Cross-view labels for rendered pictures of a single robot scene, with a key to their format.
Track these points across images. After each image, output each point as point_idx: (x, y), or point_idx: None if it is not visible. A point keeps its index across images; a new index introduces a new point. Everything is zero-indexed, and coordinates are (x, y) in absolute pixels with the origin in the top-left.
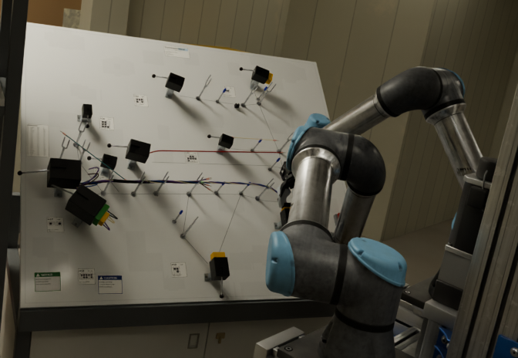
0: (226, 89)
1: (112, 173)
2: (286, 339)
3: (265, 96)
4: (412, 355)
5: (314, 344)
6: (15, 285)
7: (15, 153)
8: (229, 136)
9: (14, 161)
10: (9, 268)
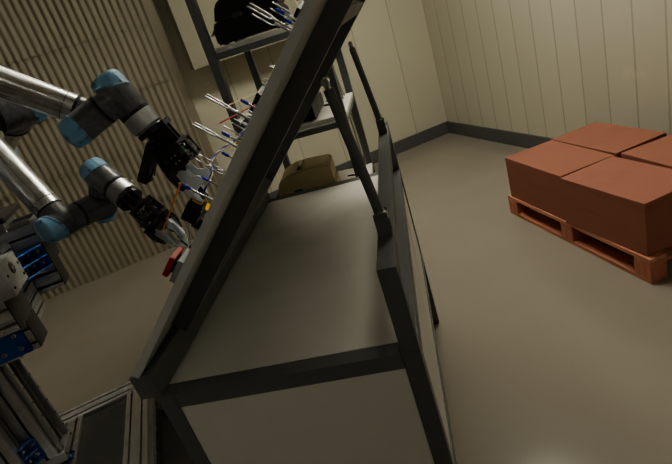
0: (284, 19)
1: (249, 111)
2: (33, 214)
3: (282, 25)
4: None
5: (3, 210)
6: (322, 186)
7: (217, 85)
8: (258, 90)
9: (219, 91)
10: (351, 178)
